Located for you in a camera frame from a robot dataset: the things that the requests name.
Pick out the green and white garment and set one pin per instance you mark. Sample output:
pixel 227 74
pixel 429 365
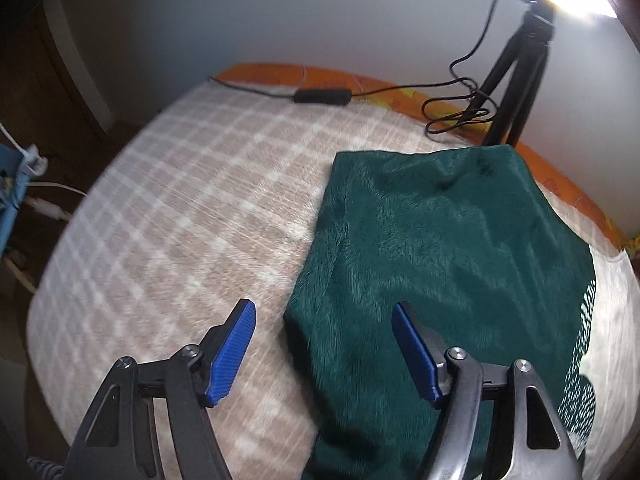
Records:
pixel 469 241

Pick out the blue fabric object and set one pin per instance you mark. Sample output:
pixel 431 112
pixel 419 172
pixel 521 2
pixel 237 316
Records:
pixel 14 181

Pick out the beige checked bed blanket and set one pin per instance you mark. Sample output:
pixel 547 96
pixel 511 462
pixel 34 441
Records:
pixel 217 200

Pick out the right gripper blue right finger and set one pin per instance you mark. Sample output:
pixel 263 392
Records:
pixel 424 353

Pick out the orange bed sheet edge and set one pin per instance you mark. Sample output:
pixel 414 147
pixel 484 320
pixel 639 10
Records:
pixel 408 102

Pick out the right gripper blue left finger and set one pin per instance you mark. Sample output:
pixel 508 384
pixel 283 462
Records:
pixel 224 347

